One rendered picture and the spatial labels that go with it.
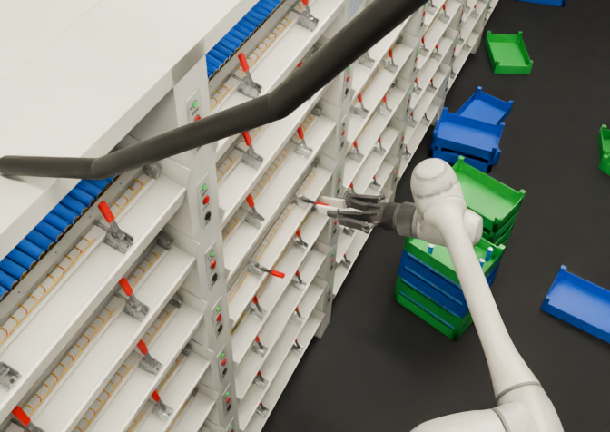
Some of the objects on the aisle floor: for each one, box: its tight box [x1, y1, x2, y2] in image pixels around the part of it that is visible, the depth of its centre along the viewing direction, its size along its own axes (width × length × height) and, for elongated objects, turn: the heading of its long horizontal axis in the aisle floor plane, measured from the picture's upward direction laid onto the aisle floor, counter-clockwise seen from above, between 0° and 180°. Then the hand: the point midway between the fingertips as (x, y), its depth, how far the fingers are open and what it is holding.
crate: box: [393, 288, 473, 342], centre depth 285 cm, size 30×20×8 cm
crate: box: [540, 265, 610, 343], centre depth 285 cm, size 30×20×8 cm
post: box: [383, 2, 428, 203], centre depth 262 cm, size 20×9×173 cm, turn 63°
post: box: [62, 4, 240, 432], centre depth 174 cm, size 20×9×173 cm, turn 63°
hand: (330, 206), depth 196 cm, fingers open, 3 cm apart
